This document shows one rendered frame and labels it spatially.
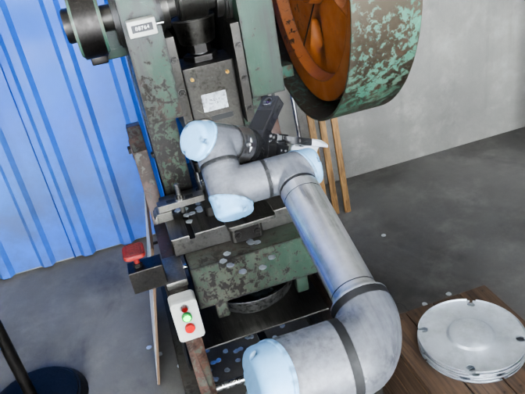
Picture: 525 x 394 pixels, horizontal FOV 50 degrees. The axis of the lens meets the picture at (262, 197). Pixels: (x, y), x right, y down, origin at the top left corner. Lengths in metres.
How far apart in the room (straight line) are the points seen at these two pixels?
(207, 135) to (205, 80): 0.57
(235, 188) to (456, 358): 0.88
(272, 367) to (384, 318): 0.18
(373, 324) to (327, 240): 0.17
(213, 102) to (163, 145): 0.35
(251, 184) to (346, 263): 0.25
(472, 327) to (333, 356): 0.99
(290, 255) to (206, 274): 0.26
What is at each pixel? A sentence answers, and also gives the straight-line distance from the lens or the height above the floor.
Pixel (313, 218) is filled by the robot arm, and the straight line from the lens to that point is 0.95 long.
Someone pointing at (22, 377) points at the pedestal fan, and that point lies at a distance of 2.30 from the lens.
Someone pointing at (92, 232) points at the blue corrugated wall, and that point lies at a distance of 3.10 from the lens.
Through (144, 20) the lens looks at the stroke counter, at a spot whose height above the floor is 1.33.
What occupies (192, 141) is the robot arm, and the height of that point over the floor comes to 1.18.
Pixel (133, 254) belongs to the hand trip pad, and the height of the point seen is 0.76.
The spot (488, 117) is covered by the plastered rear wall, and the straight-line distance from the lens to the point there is 3.71.
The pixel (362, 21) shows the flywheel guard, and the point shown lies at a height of 1.27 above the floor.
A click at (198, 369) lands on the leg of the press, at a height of 0.33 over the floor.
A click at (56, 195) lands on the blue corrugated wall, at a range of 3.00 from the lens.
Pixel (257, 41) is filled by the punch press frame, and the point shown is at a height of 1.21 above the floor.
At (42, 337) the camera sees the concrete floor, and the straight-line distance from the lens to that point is 2.73.
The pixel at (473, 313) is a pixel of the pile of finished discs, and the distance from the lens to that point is 1.79.
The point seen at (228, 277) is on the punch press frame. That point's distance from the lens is 1.68.
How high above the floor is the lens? 1.57
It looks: 29 degrees down
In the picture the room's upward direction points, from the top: 10 degrees counter-clockwise
